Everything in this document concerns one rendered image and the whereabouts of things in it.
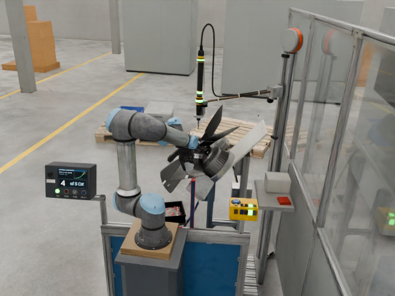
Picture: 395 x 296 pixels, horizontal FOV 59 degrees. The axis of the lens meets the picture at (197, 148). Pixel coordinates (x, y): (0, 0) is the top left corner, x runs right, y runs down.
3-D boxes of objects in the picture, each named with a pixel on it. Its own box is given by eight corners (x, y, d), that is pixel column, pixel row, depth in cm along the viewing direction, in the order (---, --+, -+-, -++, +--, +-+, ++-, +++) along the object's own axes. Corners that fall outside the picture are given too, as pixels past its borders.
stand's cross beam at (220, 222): (236, 224, 271) (236, 219, 269) (236, 226, 267) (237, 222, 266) (211, 222, 272) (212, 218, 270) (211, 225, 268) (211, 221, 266)
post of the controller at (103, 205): (107, 221, 216) (105, 194, 208) (106, 225, 213) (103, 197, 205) (103, 221, 216) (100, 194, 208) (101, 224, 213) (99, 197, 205)
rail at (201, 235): (248, 241, 216) (250, 231, 212) (248, 245, 212) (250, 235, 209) (103, 231, 220) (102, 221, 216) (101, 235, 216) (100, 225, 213)
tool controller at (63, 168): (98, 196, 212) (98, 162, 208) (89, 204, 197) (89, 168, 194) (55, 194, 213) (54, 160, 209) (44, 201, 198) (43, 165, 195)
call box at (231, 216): (255, 213, 211) (257, 198, 206) (256, 223, 201) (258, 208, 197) (228, 211, 211) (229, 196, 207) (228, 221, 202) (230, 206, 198)
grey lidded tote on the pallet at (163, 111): (175, 120, 585) (176, 102, 571) (171, 134, 530) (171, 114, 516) (150, 119, 586) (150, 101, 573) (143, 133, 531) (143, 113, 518)
